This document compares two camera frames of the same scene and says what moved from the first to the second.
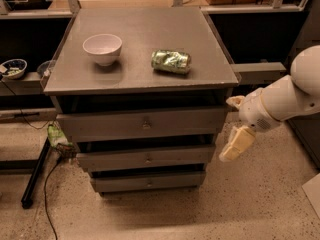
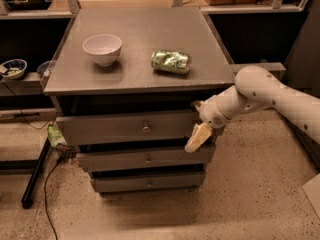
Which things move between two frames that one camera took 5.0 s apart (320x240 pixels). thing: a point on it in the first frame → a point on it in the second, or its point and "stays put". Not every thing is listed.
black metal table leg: x=27 y=199 stays put
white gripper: x=256 y=112 → x=212 y=113
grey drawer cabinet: x=144 y=91 stays put
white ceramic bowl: x=104 y=48 stays put
